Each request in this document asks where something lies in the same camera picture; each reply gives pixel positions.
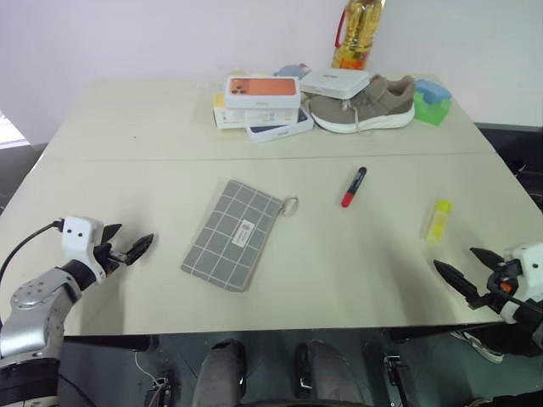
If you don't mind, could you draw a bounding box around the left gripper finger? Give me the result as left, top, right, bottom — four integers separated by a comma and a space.
122, 232, 155, 266
101, 223, 124, 245

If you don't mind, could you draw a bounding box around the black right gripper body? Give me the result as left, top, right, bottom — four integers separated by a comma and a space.
478, 258, 523, 315

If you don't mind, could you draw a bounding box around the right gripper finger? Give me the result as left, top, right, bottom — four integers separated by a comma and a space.
433, 259, 484, 311
469, 247, 507, 269

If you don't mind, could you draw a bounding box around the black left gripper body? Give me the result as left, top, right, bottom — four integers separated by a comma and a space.
92, 242, 128, 278

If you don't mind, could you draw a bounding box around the grey checked pouch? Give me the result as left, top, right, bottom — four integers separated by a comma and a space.
181, 179, 299, 294

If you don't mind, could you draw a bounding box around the yellow glue stick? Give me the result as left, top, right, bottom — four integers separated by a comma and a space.
423, 199, 455, 244

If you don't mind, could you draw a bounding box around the white and black sneaker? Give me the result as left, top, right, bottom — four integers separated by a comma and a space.
451, 330, 506, 364

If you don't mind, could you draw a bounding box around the red and black marker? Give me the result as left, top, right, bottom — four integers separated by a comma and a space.
340, 166, 368, 209

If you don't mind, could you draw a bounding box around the grey rounded shape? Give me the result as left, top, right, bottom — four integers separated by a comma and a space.
193, 337, 249, 407

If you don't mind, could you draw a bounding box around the green plastic box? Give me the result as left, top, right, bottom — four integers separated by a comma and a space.
412, 90, 452, 127

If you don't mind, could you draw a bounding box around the white and yellow phone box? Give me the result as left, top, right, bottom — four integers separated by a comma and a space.
212, 93, 300, 130

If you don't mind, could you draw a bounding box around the white phone box blue picture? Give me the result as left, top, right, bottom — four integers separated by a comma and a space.
245, 106, 316, 144

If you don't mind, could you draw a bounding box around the brown sneaker white sole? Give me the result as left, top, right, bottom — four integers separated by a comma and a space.
304, 74, 417, 135

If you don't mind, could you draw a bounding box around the white phone box orange picture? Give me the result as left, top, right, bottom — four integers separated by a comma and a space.
224, 75, 302, 110

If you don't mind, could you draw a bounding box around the flat white box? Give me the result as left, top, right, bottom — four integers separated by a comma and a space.
299, 68, 372, 100

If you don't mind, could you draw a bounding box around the light blue round object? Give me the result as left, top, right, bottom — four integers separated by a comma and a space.
274, 63, 313, 80

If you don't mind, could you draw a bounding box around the yellow cooking oil bottle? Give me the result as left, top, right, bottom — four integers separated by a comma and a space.
331, 0, 385, 71

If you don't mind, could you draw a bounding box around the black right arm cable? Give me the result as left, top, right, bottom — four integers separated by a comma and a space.
495, 291, 543, 315

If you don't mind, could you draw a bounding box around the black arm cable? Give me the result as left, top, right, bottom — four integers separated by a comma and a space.
0, 219, 64, 277
495, 291, 543, 315

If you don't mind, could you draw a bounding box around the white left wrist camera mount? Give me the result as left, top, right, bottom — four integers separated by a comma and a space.
60, 216, 107, 285

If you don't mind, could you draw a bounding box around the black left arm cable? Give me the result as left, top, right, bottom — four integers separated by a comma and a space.
0, 219, 64, 277

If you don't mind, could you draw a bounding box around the black table leg bracket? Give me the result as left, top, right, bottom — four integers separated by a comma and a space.
383, 354, 411, 387
143, 371, 176, 407

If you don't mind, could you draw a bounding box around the thin white cable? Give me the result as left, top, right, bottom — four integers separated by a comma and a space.
134, 350, 163, 385

